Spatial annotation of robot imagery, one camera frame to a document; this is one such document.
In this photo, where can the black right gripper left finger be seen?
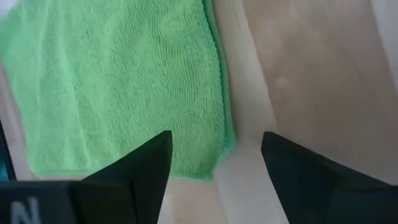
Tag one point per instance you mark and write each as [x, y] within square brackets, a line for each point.
[140, 180]

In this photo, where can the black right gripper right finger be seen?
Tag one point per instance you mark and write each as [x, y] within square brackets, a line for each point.
[311, 193]

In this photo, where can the bright green microfiber towel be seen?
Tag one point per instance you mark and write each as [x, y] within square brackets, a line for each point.
[109, 87]

